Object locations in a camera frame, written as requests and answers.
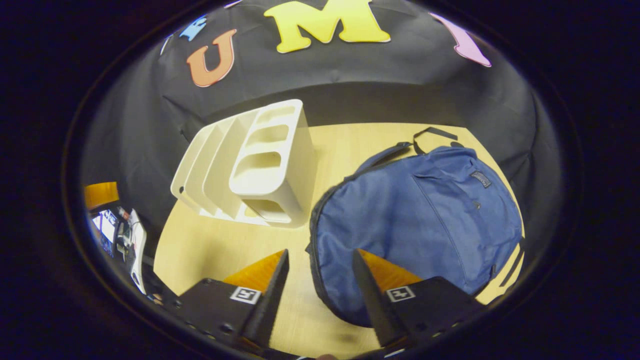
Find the white bookshelf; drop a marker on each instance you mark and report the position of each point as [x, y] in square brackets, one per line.
[280, 170]

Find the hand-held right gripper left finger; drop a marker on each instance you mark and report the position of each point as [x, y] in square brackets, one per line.
[270, 305]

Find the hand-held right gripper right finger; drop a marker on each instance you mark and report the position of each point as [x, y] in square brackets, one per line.
[375, 305]

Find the black backdrop cloth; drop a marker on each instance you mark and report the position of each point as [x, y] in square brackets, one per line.
[400, 85]

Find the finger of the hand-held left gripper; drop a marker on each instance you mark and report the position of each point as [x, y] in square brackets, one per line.
[102, 194]

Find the blue schoolbag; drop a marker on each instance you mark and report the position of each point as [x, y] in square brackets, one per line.
[425, 225]

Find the lit screen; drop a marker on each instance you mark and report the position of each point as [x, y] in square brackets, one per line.
[105, 230]

